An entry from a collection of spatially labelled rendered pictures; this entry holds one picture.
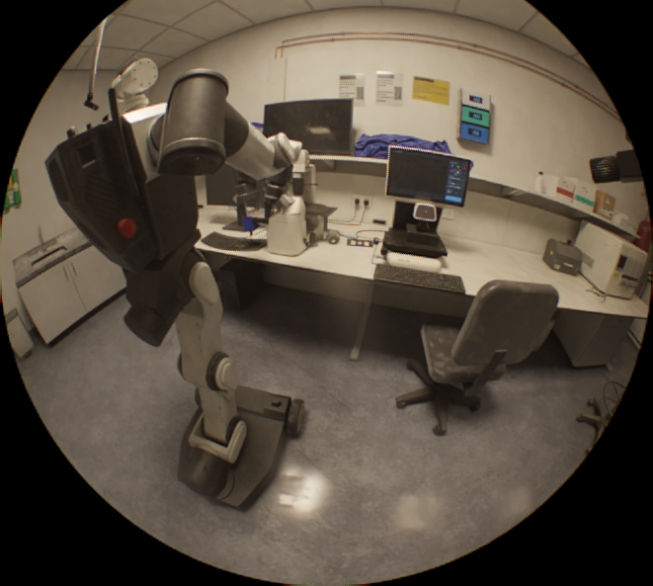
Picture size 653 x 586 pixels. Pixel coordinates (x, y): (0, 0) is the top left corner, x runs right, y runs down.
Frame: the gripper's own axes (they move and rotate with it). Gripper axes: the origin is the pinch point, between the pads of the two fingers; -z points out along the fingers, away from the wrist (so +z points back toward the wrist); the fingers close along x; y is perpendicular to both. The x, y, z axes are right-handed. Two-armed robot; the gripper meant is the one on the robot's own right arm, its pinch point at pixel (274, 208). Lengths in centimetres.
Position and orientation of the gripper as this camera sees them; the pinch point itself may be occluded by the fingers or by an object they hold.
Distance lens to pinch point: 91.1
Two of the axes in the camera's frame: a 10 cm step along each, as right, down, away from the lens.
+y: -9.3, -3.4, 1.5
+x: 2.9, -4.0, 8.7
